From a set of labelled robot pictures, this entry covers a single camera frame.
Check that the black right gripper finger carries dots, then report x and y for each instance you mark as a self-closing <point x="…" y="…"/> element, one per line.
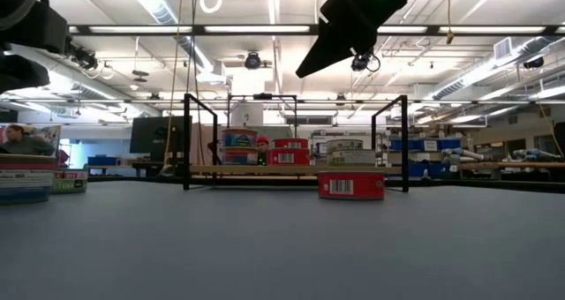
<point x="318" y="53"/>
<point x="329" y="61"/>

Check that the green label tuna can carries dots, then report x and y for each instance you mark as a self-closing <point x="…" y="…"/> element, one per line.
<point x="73" y="185"/>
<point x="344" y="144"/>
<point x="351" y="158"/>

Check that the grey background robot arm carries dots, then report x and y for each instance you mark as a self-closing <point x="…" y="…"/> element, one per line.
<point x="463" y="154"/>
<point x="536" y="153"/>

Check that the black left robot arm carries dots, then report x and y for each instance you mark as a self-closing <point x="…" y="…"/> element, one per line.
<point x="39" y="31"/>

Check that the black overhead beam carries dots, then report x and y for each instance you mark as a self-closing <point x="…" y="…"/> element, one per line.
<point x="315" y="29"/>

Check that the round black ceiling device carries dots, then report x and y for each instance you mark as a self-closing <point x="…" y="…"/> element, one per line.
<point x="252" y="61"/>

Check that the white column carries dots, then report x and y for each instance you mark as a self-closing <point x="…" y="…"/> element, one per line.
<point x="247" y="114"/>

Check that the person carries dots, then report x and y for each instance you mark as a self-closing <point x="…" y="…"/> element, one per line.
<point x="262" y="140"/>
<point x="22" y="144"/>

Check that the blue storage bins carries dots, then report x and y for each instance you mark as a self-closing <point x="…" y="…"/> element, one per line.
<point x="415" y="144"/>

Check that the white ceiling vent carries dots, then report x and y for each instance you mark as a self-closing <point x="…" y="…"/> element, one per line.
<point x="503" y="48"/>

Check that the black monitor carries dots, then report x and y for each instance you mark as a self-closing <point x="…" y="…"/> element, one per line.
<point x="154" y="134"/>

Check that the black ceiling speaker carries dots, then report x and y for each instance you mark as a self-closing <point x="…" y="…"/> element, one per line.
<point x="534" y="62"/>

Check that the wooden workbench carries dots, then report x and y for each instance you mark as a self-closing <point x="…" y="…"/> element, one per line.
<point x="529" y="164"/>

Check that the black ceiling spotlight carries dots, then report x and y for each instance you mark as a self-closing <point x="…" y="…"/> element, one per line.
<point x="84" y="59"/>

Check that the blue box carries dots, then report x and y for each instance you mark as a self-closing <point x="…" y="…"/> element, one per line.
<point x="101" y="161"/>

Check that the blue table mat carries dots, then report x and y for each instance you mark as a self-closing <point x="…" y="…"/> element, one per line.
<point x="132" y="247"/>

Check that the colourful printed box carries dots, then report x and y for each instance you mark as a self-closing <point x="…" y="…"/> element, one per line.
<point x="49" y="131"/>

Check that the hanging black camera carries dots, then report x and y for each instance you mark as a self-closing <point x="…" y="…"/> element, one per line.
<point x="364" y="64"/>

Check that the black aluminium table frame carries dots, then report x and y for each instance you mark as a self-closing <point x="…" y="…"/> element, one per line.
<point x="132" y="179"/>

